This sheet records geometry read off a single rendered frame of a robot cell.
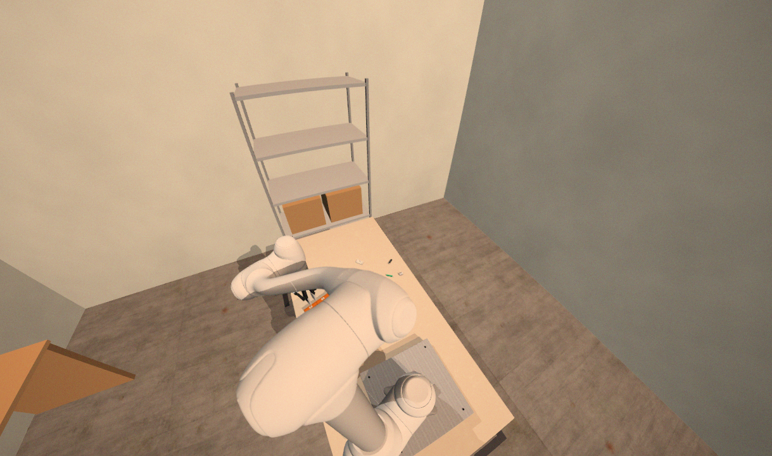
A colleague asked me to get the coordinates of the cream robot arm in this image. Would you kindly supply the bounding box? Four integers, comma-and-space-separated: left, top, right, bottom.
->
231, 236, 437, 456

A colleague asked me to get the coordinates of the orange three-compartment bin rack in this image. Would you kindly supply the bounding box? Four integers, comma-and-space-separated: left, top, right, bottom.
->
304, 294, 329, 312

